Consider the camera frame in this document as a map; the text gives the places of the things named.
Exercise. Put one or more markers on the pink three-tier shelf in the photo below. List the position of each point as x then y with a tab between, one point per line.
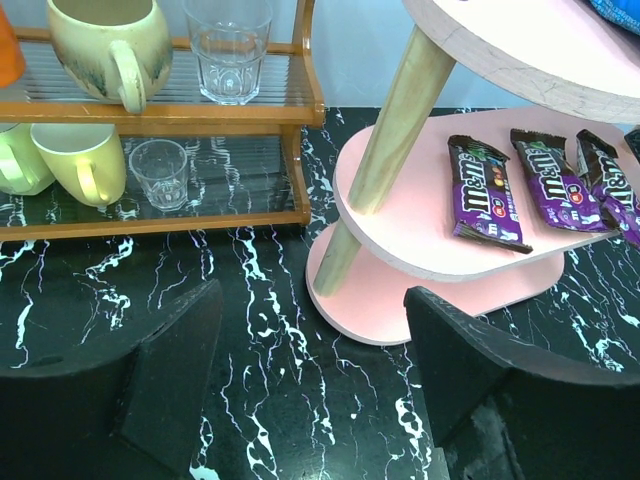
477	68

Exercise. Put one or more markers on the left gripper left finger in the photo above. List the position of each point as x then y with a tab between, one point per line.
124	406

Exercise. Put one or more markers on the yellow mug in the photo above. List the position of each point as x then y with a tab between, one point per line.
86	159

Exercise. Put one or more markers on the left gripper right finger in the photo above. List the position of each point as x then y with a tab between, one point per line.
501	408

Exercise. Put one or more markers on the beige mug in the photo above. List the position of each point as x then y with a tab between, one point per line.
116	51

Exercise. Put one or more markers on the clear glass shelf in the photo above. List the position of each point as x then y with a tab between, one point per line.
160	167
229	40

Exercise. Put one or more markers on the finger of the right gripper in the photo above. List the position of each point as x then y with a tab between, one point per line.
632	138

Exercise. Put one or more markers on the clear glass middle shelf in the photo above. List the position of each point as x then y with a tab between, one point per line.
229	40

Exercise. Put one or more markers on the orange wooden cup rack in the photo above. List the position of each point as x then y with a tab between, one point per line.
289	98

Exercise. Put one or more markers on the blue candy bag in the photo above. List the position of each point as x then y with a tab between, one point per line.
622	13

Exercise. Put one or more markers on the purple candy bag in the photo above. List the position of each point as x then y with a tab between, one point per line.
483	206
562	199
601	173

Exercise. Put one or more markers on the clear glass bottom shelf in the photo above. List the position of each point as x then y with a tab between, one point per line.
160	167

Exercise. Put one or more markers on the orange mug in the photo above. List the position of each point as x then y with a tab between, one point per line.
12	61

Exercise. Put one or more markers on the light green mug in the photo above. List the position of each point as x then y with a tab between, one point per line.
23	170

